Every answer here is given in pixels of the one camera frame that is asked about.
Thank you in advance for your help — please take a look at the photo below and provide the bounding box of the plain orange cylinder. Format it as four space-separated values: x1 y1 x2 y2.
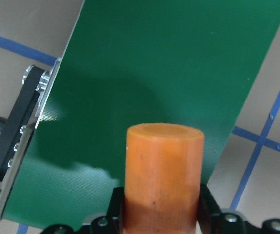
123 123 204 234

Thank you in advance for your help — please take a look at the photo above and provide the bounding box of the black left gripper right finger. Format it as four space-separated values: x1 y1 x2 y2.
198 184 221 234

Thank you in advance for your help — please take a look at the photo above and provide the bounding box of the green conveyor belt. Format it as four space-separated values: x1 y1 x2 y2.
2 0 280 229

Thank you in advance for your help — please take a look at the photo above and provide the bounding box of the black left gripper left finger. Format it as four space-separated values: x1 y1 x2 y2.
106 187 125 234

